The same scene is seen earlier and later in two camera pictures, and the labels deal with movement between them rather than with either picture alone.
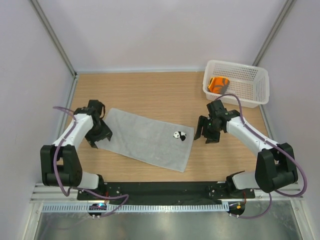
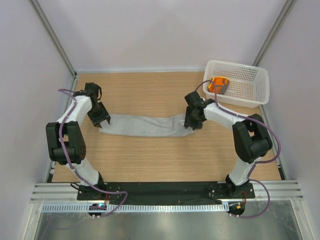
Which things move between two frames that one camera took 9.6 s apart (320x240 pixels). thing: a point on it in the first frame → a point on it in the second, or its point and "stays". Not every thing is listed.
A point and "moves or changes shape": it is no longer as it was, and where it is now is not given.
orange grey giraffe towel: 218,85 stays
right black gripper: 211,138 → 189,123
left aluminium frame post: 47,27 stays
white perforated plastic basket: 250,84 stays
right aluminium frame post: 286,11 stays
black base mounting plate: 164,193 stays
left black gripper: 105,133 → 104,116
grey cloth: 159,142 moves or changes shape
